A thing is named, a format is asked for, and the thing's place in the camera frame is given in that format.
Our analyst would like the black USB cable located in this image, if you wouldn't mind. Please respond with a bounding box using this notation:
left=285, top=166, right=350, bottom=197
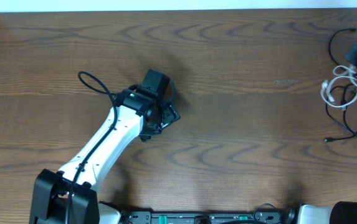
left=323, top=27, right=357, bottom=146

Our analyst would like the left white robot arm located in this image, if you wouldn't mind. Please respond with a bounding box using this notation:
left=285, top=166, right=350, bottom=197
left=29, top=70, right=180, bottom=223

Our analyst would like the white USB cable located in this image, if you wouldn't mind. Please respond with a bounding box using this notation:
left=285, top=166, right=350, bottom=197
left=320, top=64, right=357, bottom=109

